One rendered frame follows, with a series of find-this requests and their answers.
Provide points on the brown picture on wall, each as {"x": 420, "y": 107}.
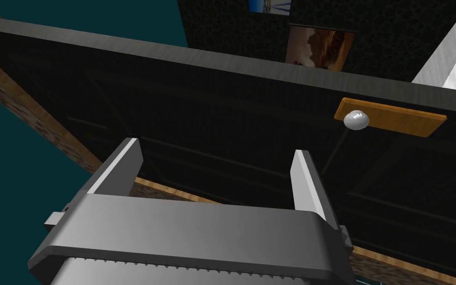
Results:
{"x": 319, "y": 47}

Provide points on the black door leaf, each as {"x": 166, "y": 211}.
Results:
{"x": 220, "y": 134}

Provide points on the blue picture on wall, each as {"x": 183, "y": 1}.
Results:
{"x": 270, "y": 6}

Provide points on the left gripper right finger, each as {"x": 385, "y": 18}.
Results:
{"x": 309, "y": 186}

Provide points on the silver ball door knob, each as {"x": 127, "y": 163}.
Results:
{"x": 356, "y": 120}

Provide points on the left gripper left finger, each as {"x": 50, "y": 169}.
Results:
{"x": 120, "y": 171}

